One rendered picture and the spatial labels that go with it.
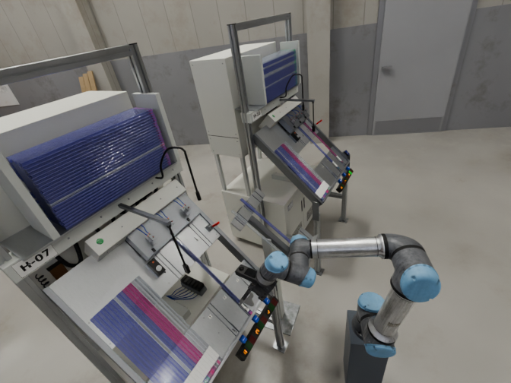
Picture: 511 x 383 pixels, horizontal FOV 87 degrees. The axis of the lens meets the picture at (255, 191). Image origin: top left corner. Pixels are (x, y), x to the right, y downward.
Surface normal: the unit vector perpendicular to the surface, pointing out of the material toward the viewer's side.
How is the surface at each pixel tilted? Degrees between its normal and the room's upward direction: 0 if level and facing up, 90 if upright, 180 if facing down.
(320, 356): 0
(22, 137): 90
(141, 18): 90
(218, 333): 44
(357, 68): 90
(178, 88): 90
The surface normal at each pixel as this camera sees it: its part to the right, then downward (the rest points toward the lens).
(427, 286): -0.12, 0.45
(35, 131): 0.84, 0.19
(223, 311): 0.49, -0.46
